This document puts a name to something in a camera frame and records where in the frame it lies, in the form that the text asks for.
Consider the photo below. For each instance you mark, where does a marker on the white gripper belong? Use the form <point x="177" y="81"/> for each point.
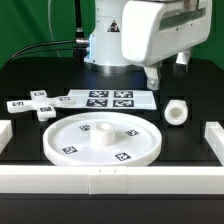
<point x="153" y="31"/>

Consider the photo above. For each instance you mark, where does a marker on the white round table top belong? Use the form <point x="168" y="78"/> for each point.
<point x="102" y="139"/>

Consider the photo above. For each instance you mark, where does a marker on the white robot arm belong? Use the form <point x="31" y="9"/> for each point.
<point x="105" y="53"/>

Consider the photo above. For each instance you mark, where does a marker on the white right fence block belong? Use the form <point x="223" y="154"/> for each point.
<point x="214" y="135"/>

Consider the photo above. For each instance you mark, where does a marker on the white fence block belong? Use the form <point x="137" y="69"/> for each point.
<point x="214" y="135"/>
<point x="5" y="133"/>

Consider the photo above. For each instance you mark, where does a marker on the white marker sheet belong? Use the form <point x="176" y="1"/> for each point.
<point x="113" y="99"/>

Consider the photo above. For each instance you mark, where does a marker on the white cross-shaped table base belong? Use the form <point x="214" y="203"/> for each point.
<point x="41" y="103"/>

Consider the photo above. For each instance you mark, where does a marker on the white left fence block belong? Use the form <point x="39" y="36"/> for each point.
<point x="5" y="133"/>

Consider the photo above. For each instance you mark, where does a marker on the white front fence bar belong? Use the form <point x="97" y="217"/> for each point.
<point x="111" y="180"/>

